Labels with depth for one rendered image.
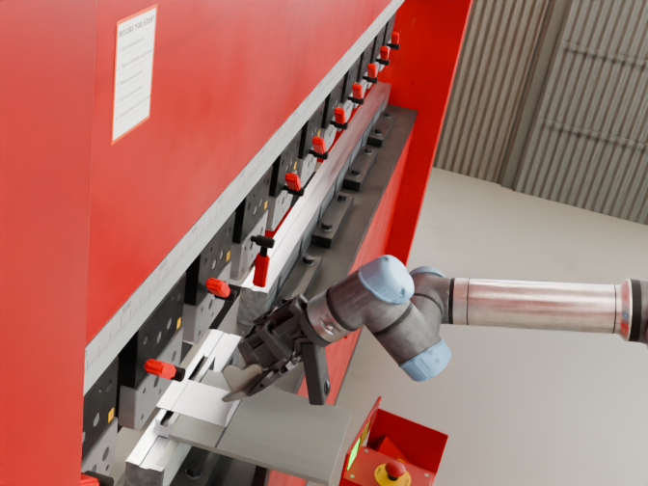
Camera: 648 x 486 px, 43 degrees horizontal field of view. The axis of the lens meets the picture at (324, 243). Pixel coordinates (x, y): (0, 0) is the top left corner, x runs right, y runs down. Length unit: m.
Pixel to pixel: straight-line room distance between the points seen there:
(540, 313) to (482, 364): 2.17
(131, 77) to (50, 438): 0.56
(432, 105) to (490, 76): 1.70
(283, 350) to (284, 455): 0.18
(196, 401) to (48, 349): 1.18
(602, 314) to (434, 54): 2.11
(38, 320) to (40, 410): 0.03
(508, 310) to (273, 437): 0.42
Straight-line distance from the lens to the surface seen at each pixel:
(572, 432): 3.29
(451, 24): 3.27
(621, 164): 5.11
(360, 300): 1.18
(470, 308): 1.31
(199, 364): 1.51
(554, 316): 1.31
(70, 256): 0.23
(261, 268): 1.41
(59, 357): 0.24
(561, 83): 4.96
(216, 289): 1.13
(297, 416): 1.42
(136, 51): 0.79
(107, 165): 0.78
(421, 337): 1.22
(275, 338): 1.26
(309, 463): 1.34
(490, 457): 3.04
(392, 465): 1.66
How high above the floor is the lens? 1.91
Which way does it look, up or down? 28 degrees down
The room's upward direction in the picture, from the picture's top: 11 degrees clockwise
